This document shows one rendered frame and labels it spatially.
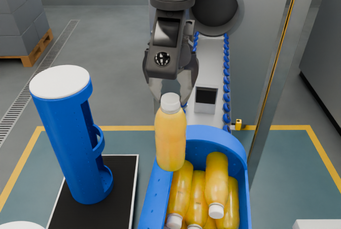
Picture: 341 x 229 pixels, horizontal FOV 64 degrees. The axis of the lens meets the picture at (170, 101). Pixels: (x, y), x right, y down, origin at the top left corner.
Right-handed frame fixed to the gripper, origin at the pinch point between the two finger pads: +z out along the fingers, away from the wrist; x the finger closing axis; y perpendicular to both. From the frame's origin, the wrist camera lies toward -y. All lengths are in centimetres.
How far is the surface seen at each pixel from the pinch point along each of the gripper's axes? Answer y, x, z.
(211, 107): 56, -12, 49
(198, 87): 56, -5, 38
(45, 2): 410, 282, 144
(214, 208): -3.2, -12.0, 32.6
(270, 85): 69, -39, 43
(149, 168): 87, 29, 146
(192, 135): 12.1, -4.5, 22.1
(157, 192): -4.6, 2.7, 25.6
